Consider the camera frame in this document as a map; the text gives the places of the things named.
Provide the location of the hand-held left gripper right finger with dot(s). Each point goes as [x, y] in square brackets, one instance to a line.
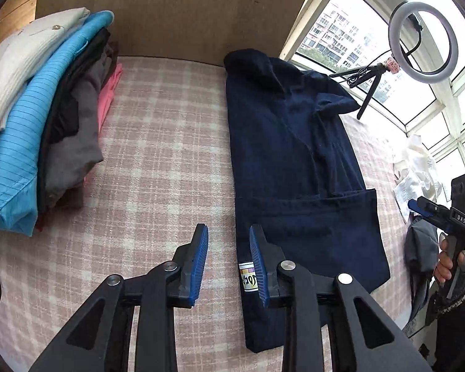
[257, 263]

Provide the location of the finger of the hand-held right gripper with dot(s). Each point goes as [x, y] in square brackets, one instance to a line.
[426, 209]

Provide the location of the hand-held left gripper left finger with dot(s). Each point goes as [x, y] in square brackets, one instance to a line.
[199, 263]

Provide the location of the navy blue hoodie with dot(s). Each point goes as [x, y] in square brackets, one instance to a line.
[294, 162]

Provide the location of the beige knit cardigan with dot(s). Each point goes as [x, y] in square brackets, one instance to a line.
[19, 69]

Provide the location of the grey folded garment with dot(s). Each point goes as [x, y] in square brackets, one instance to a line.
[77, 151]

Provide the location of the blue folded garment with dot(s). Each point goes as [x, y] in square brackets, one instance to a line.
[23, 155]

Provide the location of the pink plaid blanket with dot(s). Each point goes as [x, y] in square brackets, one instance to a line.
[159, 155]

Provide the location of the black tripod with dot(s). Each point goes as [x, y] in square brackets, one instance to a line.
[368, 95]

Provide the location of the black folded garment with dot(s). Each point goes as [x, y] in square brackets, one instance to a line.
[68, 108]

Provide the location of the white crumpled garment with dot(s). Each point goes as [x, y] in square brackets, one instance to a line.
[416, 174]

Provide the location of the large light wooden board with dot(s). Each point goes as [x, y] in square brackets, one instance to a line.
[178, 7]

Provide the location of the person's right hand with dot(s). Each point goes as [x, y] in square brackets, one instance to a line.
[441, 267]

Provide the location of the pink folded garment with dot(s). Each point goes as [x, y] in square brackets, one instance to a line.
[106, 100]

